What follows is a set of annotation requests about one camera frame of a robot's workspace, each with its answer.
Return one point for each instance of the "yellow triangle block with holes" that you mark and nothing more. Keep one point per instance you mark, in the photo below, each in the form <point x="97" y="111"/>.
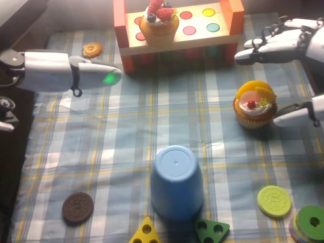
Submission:
<point x="146" y="231"/>

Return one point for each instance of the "green sandwich cookie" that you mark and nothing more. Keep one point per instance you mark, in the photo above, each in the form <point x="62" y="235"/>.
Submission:
<point x="274" y="201"/>

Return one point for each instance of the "peach slice cream cupcake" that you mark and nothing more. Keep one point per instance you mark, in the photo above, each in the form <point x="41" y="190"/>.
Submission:
<point x="254" y="114"/>

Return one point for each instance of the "brown sandwich cookie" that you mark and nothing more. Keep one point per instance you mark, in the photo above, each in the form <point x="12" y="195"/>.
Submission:
<point x="78" y="208"/>

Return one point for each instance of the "blue plastic cup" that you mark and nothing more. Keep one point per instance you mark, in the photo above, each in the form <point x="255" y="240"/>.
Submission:
<point x="177" y="187"/>

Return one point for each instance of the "blue plaid tablecloth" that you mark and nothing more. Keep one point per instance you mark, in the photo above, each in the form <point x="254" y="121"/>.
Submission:
<point x="126" y="126"/>

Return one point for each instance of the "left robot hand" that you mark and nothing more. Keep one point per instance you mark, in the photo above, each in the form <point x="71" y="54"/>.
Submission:
<point x="50" y="71"/>

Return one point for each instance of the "green triangle block with holes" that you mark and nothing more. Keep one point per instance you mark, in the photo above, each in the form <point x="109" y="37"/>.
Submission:
<point x="210" y="230"/>

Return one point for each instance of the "strawberry blueberry cupcake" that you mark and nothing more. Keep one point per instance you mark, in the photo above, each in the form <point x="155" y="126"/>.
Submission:
<point x="159" y="30"/>

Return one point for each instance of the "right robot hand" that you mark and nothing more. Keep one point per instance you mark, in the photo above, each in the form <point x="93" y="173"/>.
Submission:
<point x="278" y="50"/>

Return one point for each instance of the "wooden peg hammer bench toy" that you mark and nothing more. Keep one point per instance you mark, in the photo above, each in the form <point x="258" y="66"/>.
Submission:
<point x="202" y="43"/>

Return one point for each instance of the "tan round biscuit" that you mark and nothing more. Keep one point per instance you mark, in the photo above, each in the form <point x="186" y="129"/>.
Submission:
<point x="92" y="50"/>

